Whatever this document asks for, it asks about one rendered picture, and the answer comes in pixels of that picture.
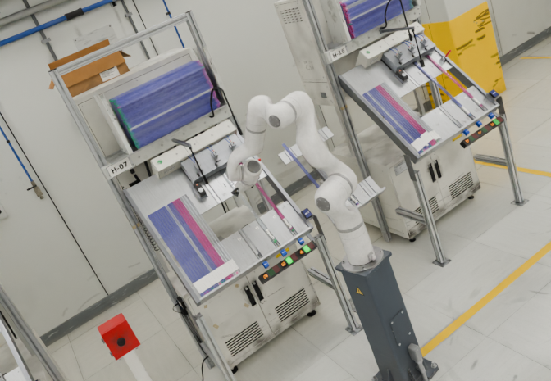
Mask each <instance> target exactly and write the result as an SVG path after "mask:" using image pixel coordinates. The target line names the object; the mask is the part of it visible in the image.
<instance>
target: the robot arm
mask: <svg viewBox="0 0 551 381"><path fill-rule="evenodd" d="M293 122H295V123H296V143H297V145H298V148H299V150H300V152H301V153H302V154H303V156H304V158H305V159H306V160H307V162H308V163H309V164H310V165H311V166H313V167H314V168H317V169H321V170H323V171H325V173H326V174H327V176H328V179H327V180H326V181H325V182H324V183H323V184H322V185H321V186H320V187H319V188H318V190H317V191H316V193H315V203H316V207H317V209H318V210H319V211H320V212H322V213H324V214H326V215H328V216H329V217H330V218H331V219H332V220H333V221H334V222H335V226H336V228H337V231H338V233H339V237H340V239H341V242H342V244H343V246H344V250H345V252H346V255H345V256H344V258H343V260H342V266H343V268H344V269H345V270H346V271H348V272H350V273H362V272H365V271H368V270H371V269H373V268H375V267H376V266H378V265H379V264H380V263H381V262H382V260H383V258H384V253H383V251H382V249H381V248H380V247H377V246H373V245H372V244H371V240H370V237H369V235H368V232H367V228H366V226H365V224H364V221H363V218H362V215H361V212H360V211H359V210H358V209H357V208H356V207H355V206H346V205H345V202H346V201H347V200H348V198H349V197H350V196H351V195H352V194H353V192H354V191H355V190H356V188H357V176H356V175H355V174H354V172H353V171H352V170H351V169H350V168H349V167H348V166H346V165H345V164H344V163H343V162H342V161H340V160H338V159H337V158H336V157H335V156H333V155H332V154H331V153H330V151H329V150H328V149H327V147H326V145H325V144H324V142H323V141H322V139H321V136H320V135H319V133H318V131H317V128H316V121H315V108H314V105H313V102H312V100H311V98H310V97H309V96H308V95H307V94H306V93H305V92H302V91H295V92H292V93H290V94H289V95H287V96H286V97H285V98H283V99H282V100H280V101H279V102H278V103H276V104H273V102H272V100H271V99H270V98H269V97H268V96H265V95H259V96H256V97H254V98H252V99H251V100H250V102H249V104H248V109H247V118H246V128H245V139H244V143H243V144H242V145H240V146H239V147H237V148H236V149H235V150H234V151H233V152H232V153H231V154H230V156H229V159H228V162H227V169H226V177H227V179H228V180H229V181H233V182H236V181H237V182H236V184H235V187H236V189H234V190H233V191H232V192H231V194H234V195H235V196H236V197H238V196H239V193H242V192H243V191H245V190H247V189H248V188H253V187H254V184H256V182H257V181H258V180H259V179H260V178H261V177H260V174H261V172H262V163H261V162H260V161H259V160H257V159H249V160H247V161H246V162H245V164H243V165H239V163H240V162H241V161H243V160H245V159H247V158H249V157H251V156H256V155H258V154H260V153H261V152H262V151H263V148H264V142H265V137H266V124H268V125H269V126H270V127H271V128H273V129H283V128H286V127H288V126H289V125H291V124H292V123H293ZM237 191H238V192H237Z"/></svg>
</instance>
